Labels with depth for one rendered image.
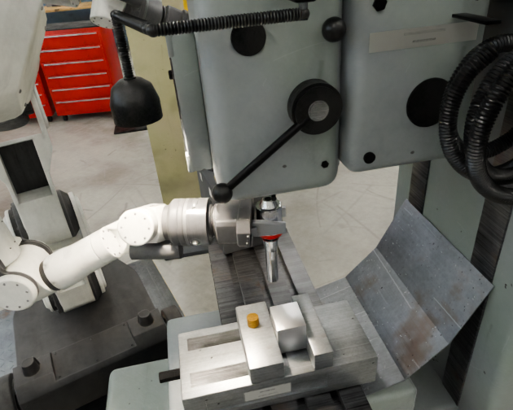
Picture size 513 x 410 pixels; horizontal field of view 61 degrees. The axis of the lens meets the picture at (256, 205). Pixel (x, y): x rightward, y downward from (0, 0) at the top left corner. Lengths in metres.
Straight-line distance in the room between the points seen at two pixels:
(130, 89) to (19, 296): 0.44
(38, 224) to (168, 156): 1.40
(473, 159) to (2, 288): 0.77
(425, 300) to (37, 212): 0.99
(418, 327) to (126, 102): 0.71
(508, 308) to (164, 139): 2.05
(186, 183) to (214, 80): 2.11
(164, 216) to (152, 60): 1.70
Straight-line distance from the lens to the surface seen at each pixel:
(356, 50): 0.60
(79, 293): 1.57
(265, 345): 0.80
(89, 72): 5.34
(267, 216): 0.77
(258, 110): 0.60
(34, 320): 1.76
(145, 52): 2.42
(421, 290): 1.01
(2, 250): 0.90
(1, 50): 0.87
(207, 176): 1.17
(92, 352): 1.52
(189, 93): 0.66
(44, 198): 1.28
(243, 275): 1.10
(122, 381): 1.22
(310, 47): 0.59
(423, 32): 0.63
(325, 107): 0.59
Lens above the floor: 1.65
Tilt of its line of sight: 31 degrees down
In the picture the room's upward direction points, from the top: 5 degrees counter-clockwise
